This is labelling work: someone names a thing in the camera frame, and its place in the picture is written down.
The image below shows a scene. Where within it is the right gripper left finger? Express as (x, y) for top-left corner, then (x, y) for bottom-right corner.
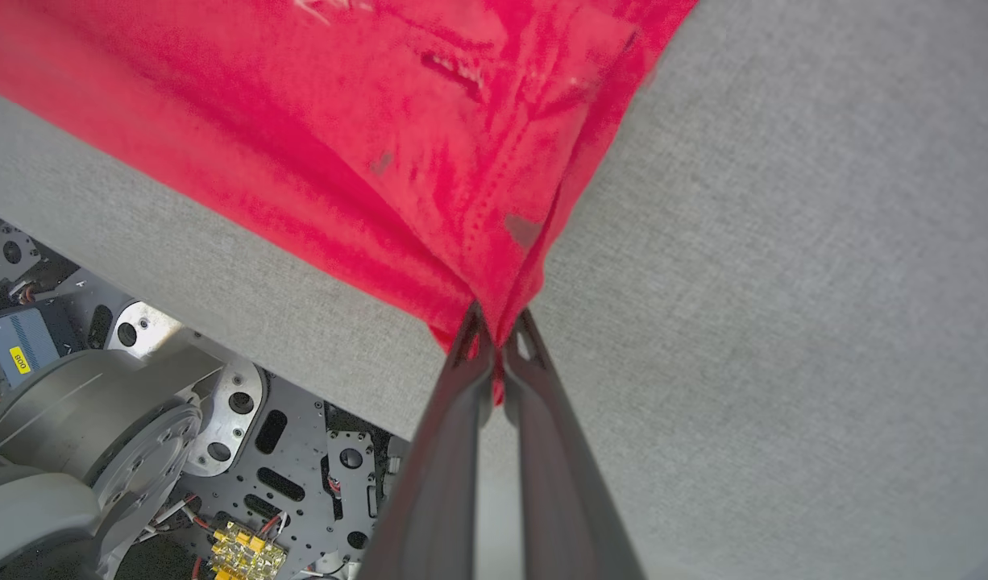
(357, 302), (496, 580)

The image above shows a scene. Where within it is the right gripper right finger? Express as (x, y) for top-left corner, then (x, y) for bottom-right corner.
(502, 309), (647, 580)

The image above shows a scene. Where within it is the red and white shirt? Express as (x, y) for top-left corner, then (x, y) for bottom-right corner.
(0, 0), (699, 404)

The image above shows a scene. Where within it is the gold terminal block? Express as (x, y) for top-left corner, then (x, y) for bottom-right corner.
(210, 521), (287, 580)

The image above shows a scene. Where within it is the grey fabric sofa cushion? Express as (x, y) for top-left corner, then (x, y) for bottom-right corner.
(0, 0), (988, 580)

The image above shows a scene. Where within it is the grey cylindrical robot waist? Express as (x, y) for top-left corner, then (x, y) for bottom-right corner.
(0, 348), (205, 580)

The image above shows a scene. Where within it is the dark box with yellow sticker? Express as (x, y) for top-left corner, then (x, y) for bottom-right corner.
(0, 302), (84, 392)

